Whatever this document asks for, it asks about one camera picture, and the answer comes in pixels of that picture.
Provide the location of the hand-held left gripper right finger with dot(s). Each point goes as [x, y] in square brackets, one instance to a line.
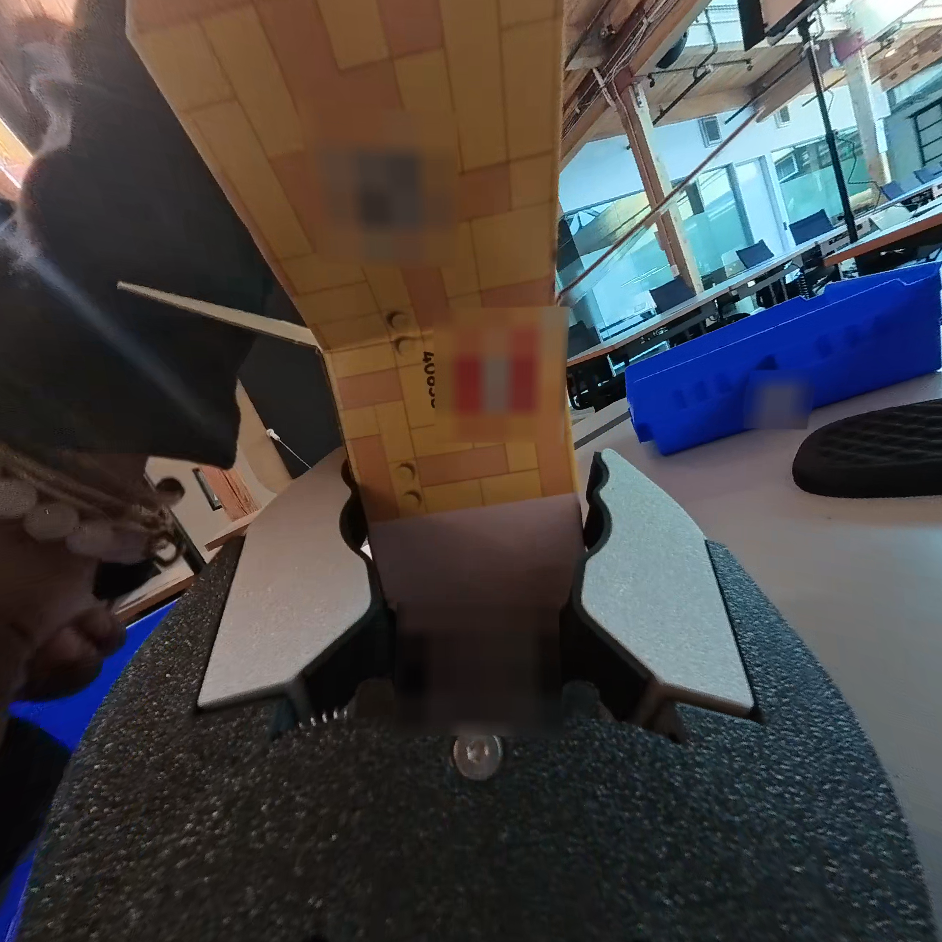
[655, 589]

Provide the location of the hanging black monitor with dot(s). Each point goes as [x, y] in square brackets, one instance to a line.
[773, 18]

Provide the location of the black stand pole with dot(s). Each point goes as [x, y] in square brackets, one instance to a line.
[835, 132]

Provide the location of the black mesh pad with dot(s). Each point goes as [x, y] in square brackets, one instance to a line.
[876, 449]

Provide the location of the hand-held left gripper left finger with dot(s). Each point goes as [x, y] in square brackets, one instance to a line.
[294, 589]

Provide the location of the wooden pillar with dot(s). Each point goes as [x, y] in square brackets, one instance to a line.
[659, 162]

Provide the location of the long office table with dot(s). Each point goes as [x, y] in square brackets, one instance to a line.
[736, 298]

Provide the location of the blue plastic bin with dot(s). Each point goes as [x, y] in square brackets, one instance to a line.
[81, 699]
[699, 397]

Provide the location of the yellow brick-print cardboard box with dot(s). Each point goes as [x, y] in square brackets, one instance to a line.
[331, 73]

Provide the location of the person's right hand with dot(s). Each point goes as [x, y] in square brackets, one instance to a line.
[51, 633]

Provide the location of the blue office chair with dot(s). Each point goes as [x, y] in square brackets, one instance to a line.
[754, 256]
[671, 294]
[811, 224]

